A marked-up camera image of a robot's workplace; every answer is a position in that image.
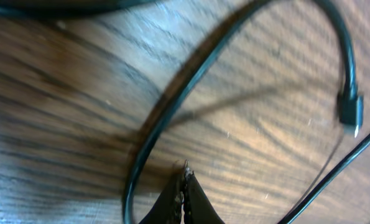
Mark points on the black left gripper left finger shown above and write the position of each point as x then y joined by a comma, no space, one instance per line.
168,206

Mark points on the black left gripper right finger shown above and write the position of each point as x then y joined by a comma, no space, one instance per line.
197,207

